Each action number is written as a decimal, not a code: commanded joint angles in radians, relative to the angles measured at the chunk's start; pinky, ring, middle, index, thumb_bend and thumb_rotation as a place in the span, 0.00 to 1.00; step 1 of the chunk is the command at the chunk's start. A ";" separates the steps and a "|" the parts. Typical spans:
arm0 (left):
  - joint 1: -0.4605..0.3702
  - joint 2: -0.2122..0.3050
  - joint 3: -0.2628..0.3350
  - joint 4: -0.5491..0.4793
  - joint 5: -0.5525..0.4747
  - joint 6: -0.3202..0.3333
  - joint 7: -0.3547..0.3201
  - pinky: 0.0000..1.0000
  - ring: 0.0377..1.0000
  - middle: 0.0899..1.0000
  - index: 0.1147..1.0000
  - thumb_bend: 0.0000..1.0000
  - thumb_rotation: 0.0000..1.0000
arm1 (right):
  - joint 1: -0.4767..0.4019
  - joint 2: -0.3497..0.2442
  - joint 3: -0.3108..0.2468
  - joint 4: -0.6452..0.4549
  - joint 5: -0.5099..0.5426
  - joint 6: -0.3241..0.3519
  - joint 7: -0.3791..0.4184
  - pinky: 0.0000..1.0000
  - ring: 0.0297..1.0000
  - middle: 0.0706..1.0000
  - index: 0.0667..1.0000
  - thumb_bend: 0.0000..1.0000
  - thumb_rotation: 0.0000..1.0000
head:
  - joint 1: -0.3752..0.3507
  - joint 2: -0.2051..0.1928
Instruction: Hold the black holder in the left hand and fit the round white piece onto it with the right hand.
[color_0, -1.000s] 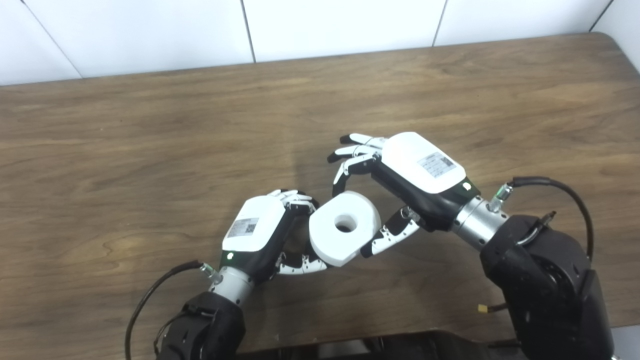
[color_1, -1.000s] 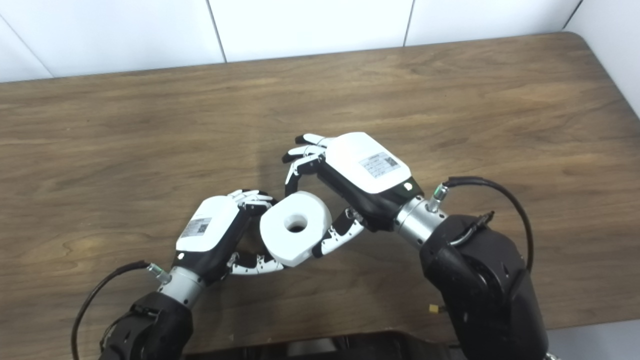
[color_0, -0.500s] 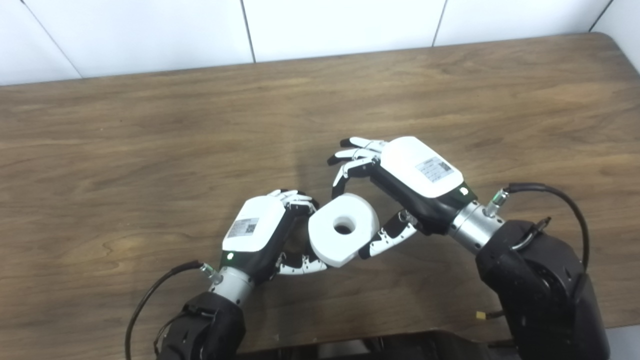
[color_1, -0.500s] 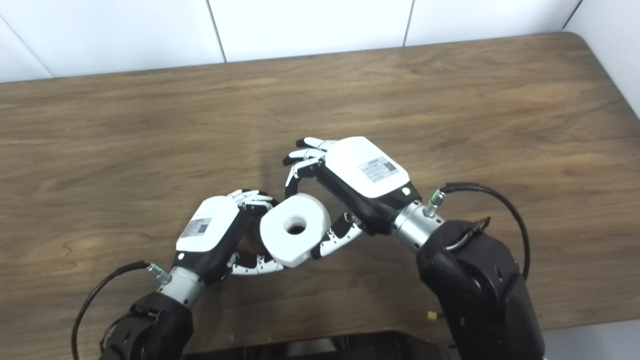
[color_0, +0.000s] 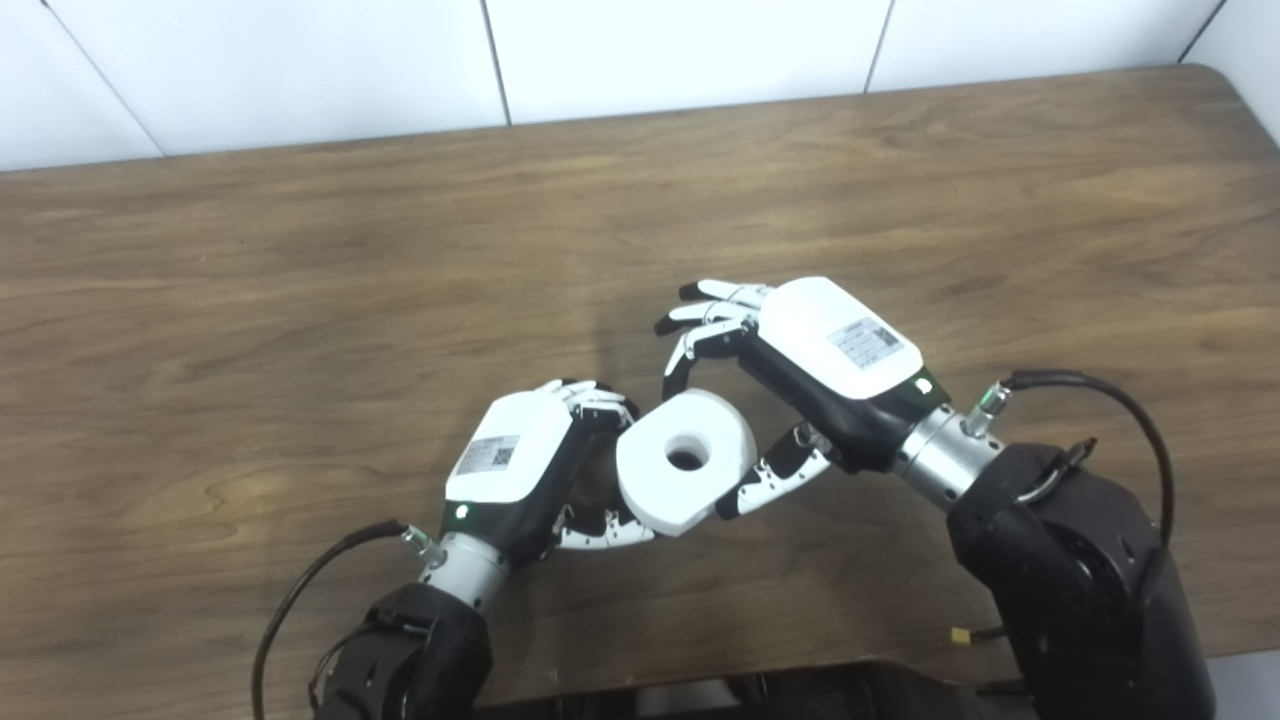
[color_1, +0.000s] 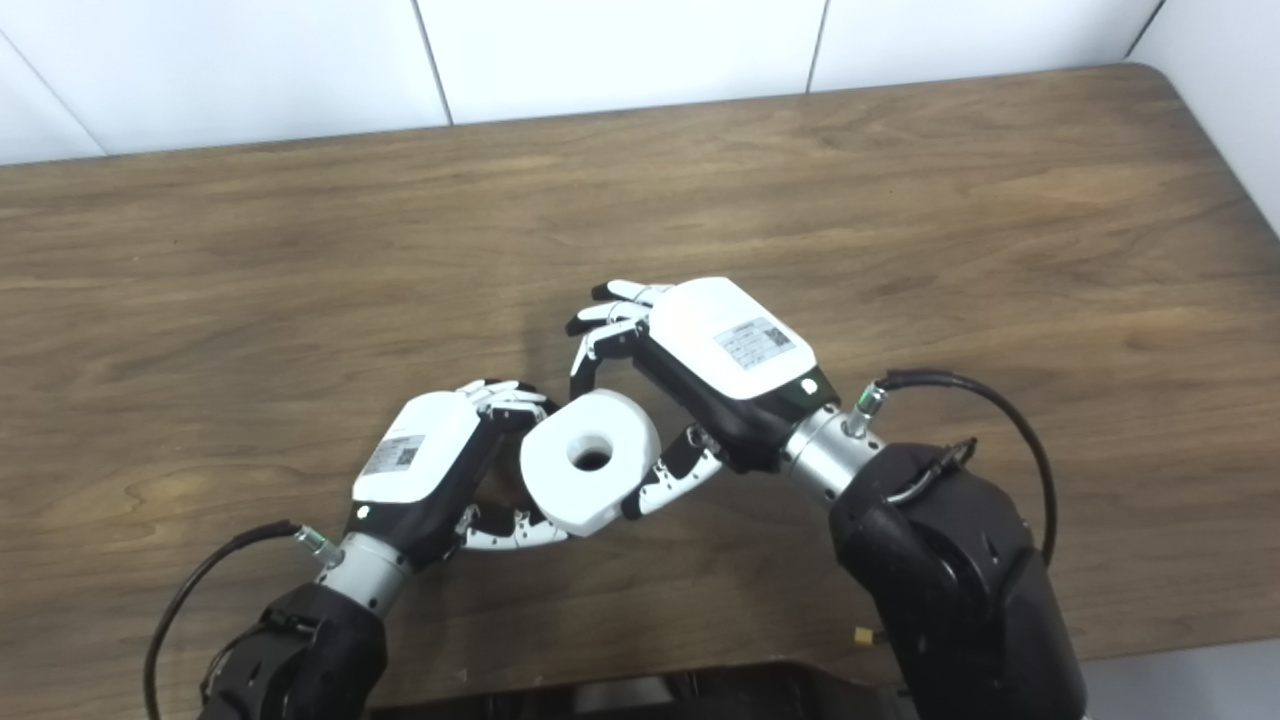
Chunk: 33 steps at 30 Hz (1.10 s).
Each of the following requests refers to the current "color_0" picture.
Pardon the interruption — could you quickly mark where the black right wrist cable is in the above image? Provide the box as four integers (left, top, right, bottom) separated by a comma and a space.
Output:
965, 369, 1176, 561

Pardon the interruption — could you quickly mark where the thin black arm wire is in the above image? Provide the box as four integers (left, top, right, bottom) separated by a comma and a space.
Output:
308, 618, 401, 713
1015, 438, 1098, 503

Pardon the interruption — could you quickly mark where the thin black left arm wire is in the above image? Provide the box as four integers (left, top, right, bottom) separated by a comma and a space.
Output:
308, 618, 401, 713

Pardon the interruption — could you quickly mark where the dark robot torso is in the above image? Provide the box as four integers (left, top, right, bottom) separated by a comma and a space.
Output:
480, 660, 1011, 720

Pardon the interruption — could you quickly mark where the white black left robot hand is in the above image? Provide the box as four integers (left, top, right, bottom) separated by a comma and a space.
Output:
440, 378, 656, 566

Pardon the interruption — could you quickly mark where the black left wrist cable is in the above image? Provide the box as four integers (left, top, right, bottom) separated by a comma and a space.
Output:
250, 519, 441, 720

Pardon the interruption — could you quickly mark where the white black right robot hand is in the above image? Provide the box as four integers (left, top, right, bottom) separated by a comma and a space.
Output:
654, 277, 951, 521

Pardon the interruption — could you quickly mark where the round white piece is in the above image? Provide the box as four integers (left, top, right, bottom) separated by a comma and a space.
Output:
615, 389, 758, 538

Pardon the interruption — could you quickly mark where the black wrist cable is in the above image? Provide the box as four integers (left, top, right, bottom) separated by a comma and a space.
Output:
250, 519, 441, 720
965, 369, 1176, 561

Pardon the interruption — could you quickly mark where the thin black right arm wire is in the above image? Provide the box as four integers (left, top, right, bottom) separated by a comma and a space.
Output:
1015, 438, 1098, 503

